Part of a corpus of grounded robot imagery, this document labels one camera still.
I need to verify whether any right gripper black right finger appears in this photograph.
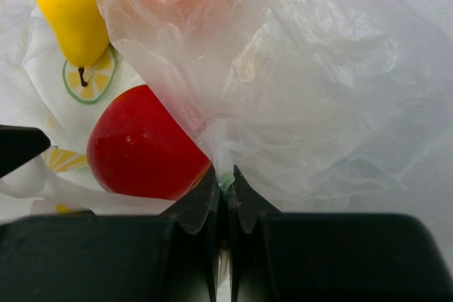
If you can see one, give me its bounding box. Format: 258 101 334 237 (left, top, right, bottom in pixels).
226 169 452 301

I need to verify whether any red fake apple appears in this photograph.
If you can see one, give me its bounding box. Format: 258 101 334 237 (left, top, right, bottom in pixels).
86 85 211 200

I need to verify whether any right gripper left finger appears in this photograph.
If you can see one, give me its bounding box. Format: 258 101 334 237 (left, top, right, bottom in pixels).
1 170 219 301

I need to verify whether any translucent plastic bag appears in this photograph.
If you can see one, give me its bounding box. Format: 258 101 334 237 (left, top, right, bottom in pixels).
0 0 453 218

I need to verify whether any yellow fake pear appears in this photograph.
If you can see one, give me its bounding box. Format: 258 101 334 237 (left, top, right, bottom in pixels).
36 0 110 87

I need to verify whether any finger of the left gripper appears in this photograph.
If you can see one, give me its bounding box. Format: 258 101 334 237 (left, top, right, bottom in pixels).
0 125 50 177

